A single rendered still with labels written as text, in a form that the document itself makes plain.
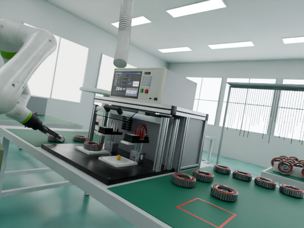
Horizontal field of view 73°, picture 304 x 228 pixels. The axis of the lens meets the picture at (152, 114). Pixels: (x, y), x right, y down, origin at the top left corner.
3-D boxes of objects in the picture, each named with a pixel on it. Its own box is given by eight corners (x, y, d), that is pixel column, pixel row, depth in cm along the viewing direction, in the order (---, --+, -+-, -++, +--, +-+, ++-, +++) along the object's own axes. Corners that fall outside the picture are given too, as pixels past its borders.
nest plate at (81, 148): (88, 154, 116) (88, 152, 116) (74, 148, 126) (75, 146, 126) (109, 153, 128) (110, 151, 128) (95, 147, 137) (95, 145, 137)
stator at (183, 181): (173, 186, 94) (174, 178, 94) (170, 178, 105) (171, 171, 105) (197, 190, 94) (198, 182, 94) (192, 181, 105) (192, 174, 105)
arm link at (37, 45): (2, 101, 68) (61, 29, 104) (-55, 87, 65) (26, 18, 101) (9, 125, 77) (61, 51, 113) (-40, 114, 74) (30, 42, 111)
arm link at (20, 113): (-5, 114, 117) (9, 107, 114) (3, 98, 125) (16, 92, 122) (16, 127, 127) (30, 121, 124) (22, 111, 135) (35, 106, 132)
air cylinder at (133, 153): (138, 162, 118) (139, 152, 118) (129, 158, 123) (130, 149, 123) (144, 161, 122) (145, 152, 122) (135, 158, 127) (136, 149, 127)
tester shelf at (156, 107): (170, 114, 105) (172, 105, 105) (93, 101, 148) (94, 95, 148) (207, 121, 139) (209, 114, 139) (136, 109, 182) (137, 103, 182)
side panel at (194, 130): (177, 173, 117) (187, 117, 117) (173, 171, 119) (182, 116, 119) (199, 168, 139) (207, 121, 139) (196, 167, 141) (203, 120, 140)
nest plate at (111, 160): (116, 167, 101) (116, 164, 101) (98, 159, 110) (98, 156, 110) (137, 164, 112) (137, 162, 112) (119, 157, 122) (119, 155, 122)
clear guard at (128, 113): (126, 121, 88) (129, 108, 88) (94, 114, 103) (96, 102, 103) (170, 126, 113) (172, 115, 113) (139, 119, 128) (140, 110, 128)
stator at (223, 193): (238, 197, 93) (239, 189, 93) (234, 205, 83) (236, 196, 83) (213, 189, 99) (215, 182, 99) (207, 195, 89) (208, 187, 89)
